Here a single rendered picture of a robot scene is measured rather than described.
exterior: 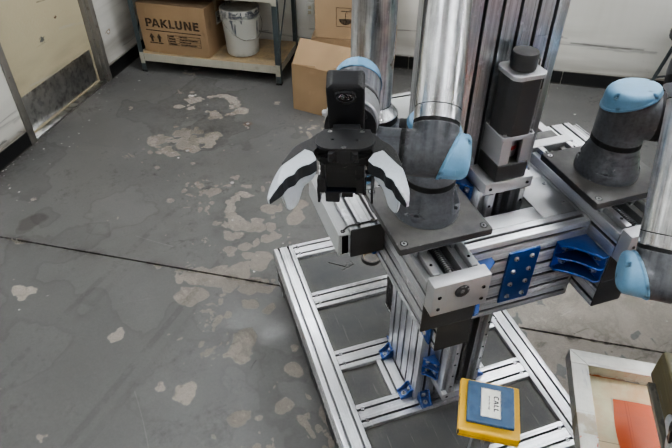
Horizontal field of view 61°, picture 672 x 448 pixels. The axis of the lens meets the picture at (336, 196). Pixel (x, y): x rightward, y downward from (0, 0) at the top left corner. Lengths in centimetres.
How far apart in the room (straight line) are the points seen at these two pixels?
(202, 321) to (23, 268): 104
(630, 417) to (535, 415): 88
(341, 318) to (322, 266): 32
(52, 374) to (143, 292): 53
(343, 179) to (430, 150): 22
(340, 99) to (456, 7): 35
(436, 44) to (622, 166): 70
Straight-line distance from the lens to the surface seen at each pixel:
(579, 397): 139
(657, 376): 135
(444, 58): 92
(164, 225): 331
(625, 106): 143
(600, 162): 149
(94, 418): 260
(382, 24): 108
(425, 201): 123
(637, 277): 104
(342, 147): 68
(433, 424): 219
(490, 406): 134
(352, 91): 66
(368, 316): 245
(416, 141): 88
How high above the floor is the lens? 208
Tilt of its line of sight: 38 degrees down
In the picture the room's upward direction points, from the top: straight up
